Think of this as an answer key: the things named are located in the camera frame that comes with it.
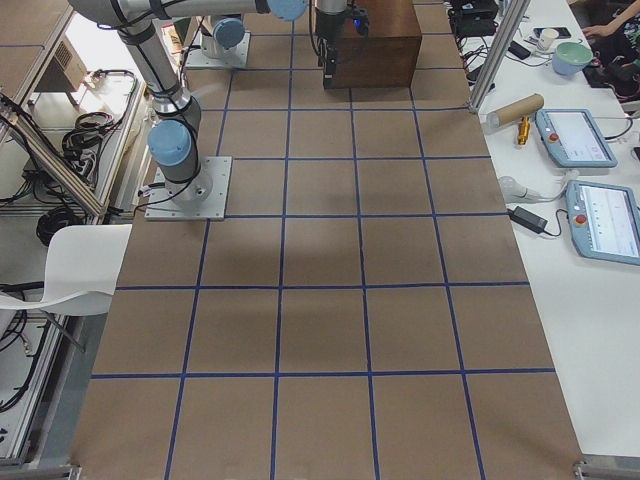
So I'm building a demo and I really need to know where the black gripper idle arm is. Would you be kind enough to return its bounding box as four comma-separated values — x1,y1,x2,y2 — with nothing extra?
314,0,347,88

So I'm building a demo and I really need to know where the dark wooden drawer box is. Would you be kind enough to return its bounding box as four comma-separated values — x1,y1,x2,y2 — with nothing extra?
323,0,422,89

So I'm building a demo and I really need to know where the cardboard tube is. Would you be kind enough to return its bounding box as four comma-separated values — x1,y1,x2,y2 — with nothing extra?
487,93,544,128

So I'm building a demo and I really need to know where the gold metal tool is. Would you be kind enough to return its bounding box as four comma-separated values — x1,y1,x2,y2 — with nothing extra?
517,116,531,146

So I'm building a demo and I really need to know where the white paper cup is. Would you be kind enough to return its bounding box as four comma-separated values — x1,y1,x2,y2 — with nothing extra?
536,34,556,52

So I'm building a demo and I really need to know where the white light bulb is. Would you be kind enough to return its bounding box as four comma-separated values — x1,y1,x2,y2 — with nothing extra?
498,176,540,203

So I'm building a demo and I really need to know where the green bowl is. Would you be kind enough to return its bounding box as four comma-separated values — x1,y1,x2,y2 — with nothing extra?
552,42,594,76

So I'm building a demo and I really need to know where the black power adapter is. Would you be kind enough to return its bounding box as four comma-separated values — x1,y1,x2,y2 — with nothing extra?
508,206,548,234

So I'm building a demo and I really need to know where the blue teach pendant far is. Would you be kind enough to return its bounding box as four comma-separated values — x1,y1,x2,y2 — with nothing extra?
535,108,618,168

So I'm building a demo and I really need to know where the blue teach pendant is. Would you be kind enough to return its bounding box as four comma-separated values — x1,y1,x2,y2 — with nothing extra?
535,108,618,168
565,180,639,265

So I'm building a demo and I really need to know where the brown paper table mat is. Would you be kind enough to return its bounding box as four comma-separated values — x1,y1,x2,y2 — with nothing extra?
70,1,580,479

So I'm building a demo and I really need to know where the blue teach pendant near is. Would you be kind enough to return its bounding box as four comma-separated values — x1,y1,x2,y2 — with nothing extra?
565,180,639,265

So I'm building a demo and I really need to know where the white chair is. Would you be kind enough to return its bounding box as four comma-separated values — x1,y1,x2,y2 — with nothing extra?
1,224,132,317

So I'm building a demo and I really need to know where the wrist camera black blue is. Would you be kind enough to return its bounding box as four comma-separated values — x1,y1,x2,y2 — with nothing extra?
347,1,370,37

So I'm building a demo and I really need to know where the aluminium frame post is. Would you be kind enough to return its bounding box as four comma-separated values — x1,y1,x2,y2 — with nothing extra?
468,0,530,113

